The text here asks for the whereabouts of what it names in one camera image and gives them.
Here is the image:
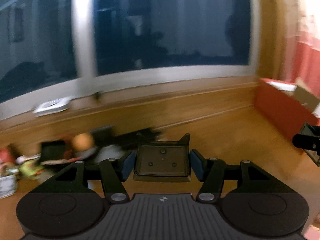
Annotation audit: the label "black yellow-lens sunglasses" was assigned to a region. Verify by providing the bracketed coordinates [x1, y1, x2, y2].
[299, 123, 319, 167]

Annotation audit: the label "black plastic tray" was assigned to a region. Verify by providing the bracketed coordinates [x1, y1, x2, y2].
[133, 133, 191, 183]

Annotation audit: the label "red cardboard shoe box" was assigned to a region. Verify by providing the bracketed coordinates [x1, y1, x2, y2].
[254, 78, 319, 141]

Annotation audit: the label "orange ball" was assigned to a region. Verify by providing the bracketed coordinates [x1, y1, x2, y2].
[71, 133, 94, 152]

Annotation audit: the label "black box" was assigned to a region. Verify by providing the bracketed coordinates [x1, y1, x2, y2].
[39, 140, 67, 162]

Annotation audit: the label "yellow green toy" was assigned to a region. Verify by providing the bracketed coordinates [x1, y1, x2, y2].
[19, 160, 44, 180]

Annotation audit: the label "white box on sill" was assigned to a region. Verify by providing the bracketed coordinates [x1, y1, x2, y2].
[33, 97, 72, 116]

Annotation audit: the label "grey plastic block toy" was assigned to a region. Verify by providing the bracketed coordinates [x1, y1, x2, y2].
[0, 174, 17, 199]

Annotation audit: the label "red toy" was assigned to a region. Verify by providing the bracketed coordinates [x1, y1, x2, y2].
[0, 148, 15, 163]

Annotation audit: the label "red and white curtain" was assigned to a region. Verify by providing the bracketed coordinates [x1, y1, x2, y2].
[290, 0, 319, 96]

